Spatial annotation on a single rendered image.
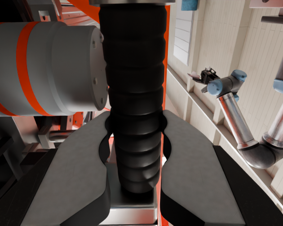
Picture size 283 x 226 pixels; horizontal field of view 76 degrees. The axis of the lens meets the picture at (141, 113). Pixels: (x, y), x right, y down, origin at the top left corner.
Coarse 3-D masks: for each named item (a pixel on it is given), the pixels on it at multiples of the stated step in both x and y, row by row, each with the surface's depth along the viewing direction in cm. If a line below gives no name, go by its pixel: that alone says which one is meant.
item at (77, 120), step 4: (76, 112) 57; (80, 112) 61; (60, 116) 55; (76, 116) 57; (80, 116) 61; (60, 120) 54; (76, 120) 57; (80, 120) 61; (60, 124) 54; (76, 124) 57; (80, 124) 61; (72, 128) 58; (76, 128) 58
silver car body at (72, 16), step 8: (64, 8) 101; (72, 8) 114; (48, 16) 84; (64, 16) 102; (72, 16) 115; (80, 16) 131; (88, 16) 151; (72, 24) 112; (80, 24) 128; (88, 24) 149; (96, 24) 174; (88, 112) 233; (96, 112) 194; (88, 120) 192
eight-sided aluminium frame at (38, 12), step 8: (32, 0) 43; (40, 0) 43; (48, 0) 43; (56, 0) 44; (32, 8) 44; (40, 8) 44; (48, 8) 44; (56, 8) 45; (40, 16) 45; (56, 16) 45; (48, 120) 50; (56, 120) 53; (64, 120) 50; (72, 120) 54; (56, 128) 52; (64, 128) 50; (56, 144) 48
